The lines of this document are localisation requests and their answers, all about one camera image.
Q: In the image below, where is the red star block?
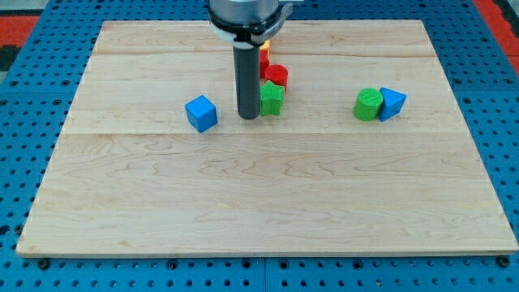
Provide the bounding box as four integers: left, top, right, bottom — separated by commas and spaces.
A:
259, 49, 270, 79

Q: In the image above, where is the green cylinder block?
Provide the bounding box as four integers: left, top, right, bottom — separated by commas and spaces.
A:
353, 88, 384, 121

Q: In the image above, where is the blue triangular prism block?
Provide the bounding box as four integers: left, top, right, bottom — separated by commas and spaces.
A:
378, 88, 407, 122

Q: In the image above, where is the green star block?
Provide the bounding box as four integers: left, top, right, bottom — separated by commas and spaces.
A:
260, 80, 285, 116

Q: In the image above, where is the wooden board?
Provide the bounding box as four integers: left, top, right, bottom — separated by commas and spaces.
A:
16, 20, 518, 259

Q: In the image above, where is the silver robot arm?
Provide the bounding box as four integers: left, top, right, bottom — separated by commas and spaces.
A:
208, 0, 294, 119

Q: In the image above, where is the yellow block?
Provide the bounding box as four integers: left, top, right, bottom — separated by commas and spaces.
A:
259, 40, 271, 51

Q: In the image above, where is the blue cube block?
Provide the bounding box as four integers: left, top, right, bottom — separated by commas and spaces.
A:
185, 95, 218, 133

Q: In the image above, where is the red cylinder block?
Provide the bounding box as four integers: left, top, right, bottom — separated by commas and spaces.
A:
264, 64, 289, 88

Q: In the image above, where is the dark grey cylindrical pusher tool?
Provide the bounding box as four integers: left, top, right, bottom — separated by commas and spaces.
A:
233, 42, 260, 119

